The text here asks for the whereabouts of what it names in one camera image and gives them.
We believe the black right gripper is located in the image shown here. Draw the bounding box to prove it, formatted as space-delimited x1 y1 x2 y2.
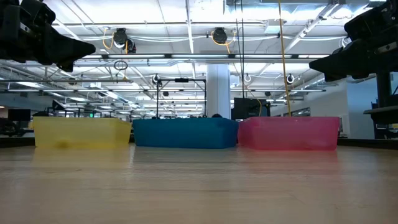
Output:
308 0 398 83

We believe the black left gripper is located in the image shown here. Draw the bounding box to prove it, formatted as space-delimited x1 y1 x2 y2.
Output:
0 0 96 73

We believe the grey keyboard desk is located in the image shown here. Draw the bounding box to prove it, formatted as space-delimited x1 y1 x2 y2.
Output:
363 71 398 139

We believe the yellow plastic bin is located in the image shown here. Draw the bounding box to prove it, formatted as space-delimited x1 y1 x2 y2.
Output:
32 116 132 149

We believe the pink plastic bin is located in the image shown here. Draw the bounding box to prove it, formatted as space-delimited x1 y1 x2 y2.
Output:
238 116 340 152

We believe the black screen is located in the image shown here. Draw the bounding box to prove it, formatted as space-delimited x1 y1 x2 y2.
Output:
231 97 271 121

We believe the white pillar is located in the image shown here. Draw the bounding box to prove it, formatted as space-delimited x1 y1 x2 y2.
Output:
206 63 231 119

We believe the ceiling light strip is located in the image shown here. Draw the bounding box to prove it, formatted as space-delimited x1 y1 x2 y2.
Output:
102 53 330 60

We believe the blue plastic bin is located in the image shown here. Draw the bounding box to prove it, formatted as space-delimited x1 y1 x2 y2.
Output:
132 117 239 149

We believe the long yellow cable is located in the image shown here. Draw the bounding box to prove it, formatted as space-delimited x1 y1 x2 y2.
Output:
277 0 292 118

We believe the ceiling cable reel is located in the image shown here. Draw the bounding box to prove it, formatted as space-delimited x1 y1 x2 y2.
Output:
112 27 129 47
211 27 229 45

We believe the black frame robot station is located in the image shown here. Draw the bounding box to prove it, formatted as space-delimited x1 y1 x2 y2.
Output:
155 77 208 119

